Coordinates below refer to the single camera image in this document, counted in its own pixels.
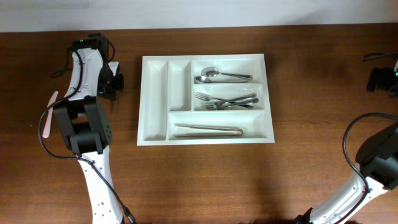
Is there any small steel teaspoon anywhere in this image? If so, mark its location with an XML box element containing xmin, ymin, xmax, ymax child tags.
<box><xmin>111</xmin><ymin>100</ymin><xmax>116</xmax><ymax>115</ymax></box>

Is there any white plastic knife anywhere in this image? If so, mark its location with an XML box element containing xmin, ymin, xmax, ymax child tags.
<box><xmin>42</xmin><ymin>91</ymin><xmax>58</xmax><ymax>138</ymax></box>

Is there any steel tablespoon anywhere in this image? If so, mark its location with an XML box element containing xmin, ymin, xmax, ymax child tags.
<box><xmin>201</xmin><ymin>67</ymin><xmax>253</xmax><ymax>80</ymax></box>
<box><xmin>195</xmin><ymin>76</ymin><xmax>247</xmax><ymax>84</ymax></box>

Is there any steel fork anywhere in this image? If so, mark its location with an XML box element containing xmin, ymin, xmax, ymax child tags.
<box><xmin>205</xmin><ymin>98</ymin><xmax>259</xmax><ymax>110</ymax></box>
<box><xmin>195</xmin><ymin>91</ymin><xmax>253</xmax><ymax>110</ymax></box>
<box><xmin>226</xmin><ymin>93</ymin><xmax>257</xmax><ymax>103</ymax></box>

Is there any steel table knife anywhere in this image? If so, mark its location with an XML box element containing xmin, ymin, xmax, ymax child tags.
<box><xmin>173</xmin><ymin>123</ymin><xmax>244</xmax><ymax>138</ymax></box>

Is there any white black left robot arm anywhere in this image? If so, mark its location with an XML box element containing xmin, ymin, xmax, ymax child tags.
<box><xmin>53</xmin><ymin>34</ymin><xmax>124</xmax><ymax>223</ymax></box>

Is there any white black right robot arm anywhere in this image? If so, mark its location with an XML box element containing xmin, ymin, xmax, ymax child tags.
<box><xmin>294</xmin><ymin>113</ymin><xmax>397</xmax><ymax>223</ymax></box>

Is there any white plastic cutlery tray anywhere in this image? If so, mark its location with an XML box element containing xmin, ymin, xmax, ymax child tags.
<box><xmin>137</xmin><ymin>54</ymin><xmax>275</xmax><ymax>146</ymax></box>

